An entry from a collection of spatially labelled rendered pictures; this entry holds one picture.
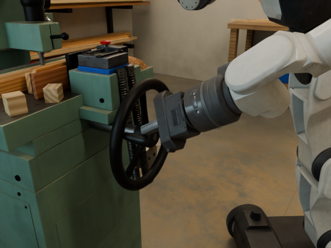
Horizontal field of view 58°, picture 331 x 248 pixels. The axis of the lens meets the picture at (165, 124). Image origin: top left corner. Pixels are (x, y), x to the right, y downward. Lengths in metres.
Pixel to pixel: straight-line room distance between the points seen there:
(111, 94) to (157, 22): 3.87
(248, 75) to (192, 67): 3.91
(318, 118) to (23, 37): 0.88
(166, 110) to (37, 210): 0.42
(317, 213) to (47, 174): 0.92
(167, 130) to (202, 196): 1.36
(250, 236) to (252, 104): 0.97
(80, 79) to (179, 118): 0.34
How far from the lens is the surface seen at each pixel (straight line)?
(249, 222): 1.45
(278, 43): 0.48
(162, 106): 0.59
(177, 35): 4.42
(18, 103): 0.72
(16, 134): 0.71
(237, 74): 0.48
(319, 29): 0.50
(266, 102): 0.51
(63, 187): 0.85
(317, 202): 1.18
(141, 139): 0.63
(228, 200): 1.90
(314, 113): 0.99
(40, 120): 0.74
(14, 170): 0.81
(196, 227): 1.70
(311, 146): 1.08
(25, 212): 0.86
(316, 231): 1.30
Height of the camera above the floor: 1.14
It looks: 24 degrees down
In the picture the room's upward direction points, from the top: straight up
